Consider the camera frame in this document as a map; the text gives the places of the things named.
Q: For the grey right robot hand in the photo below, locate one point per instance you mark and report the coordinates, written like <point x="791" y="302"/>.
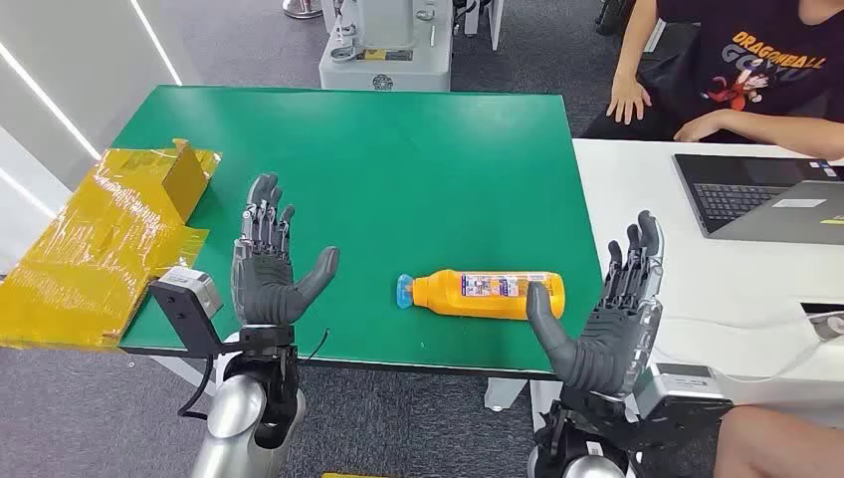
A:
<point x="593" y="359"/>

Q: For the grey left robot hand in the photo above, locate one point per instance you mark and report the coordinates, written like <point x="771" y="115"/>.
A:
<point x="264" y="290"/>

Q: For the orange juice bottle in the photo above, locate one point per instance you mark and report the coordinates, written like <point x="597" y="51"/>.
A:
<point x="475" y="305"/>

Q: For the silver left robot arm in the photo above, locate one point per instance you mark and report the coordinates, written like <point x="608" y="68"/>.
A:
<point x="234" y="409"/>

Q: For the person's right forearm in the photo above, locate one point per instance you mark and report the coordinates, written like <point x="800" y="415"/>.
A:
<point x="636" y="39"/>

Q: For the person's left forearm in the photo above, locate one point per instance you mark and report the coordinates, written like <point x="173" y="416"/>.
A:
<point x="791" y="132"/>

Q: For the white table foot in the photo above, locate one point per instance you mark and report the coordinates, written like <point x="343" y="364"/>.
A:
<point x="504" y="396"/>

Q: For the green table mat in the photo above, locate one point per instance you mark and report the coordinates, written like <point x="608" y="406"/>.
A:
<point x="395" y="185"/>

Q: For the yellow taped cardboard box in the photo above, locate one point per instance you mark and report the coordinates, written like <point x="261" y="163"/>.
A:
<point x="86" y="251"/>

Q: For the yellow flat object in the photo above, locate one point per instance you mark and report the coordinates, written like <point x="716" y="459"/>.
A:
<point x="356" y="476"/>

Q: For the black laptop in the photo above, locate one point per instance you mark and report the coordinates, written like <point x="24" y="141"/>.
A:
<point x="732" y="194"/>

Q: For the black and white device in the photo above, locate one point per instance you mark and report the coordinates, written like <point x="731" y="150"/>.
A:
<point x="827" y="324"/>

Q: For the white machine base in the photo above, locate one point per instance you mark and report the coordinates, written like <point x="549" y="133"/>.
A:
<point x="395" y="72"/>

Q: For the person's left hand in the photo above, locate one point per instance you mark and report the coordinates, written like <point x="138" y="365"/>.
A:
<point x="699" y="126"/>

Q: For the person's hand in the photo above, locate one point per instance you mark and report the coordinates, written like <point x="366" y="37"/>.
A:
<point x="699" y="126"/>
<point x="626" y="99"/>

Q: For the person's right hand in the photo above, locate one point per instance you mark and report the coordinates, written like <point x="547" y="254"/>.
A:
<point x="626" y="99"/>

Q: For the chrome stand base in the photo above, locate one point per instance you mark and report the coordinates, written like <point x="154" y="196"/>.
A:
<point x="302" y="8"/>

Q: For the person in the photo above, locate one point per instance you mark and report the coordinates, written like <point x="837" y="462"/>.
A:
<point x="758" y="86"/>

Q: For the black object on floor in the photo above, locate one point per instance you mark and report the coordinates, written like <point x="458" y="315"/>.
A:
<point x="613" y="13"/>

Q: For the white furniture panel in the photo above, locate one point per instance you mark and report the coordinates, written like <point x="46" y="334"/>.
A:
<point x="494" y="20"/>

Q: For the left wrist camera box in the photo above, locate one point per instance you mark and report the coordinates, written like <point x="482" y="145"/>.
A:
<point x="198" y="284"/>

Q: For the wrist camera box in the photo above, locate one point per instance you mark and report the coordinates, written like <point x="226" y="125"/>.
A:
<point x="198" y="284"/>
<point x="679" y="389"/>

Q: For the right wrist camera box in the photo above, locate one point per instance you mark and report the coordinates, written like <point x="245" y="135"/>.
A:
<point x="679" y="389"/>

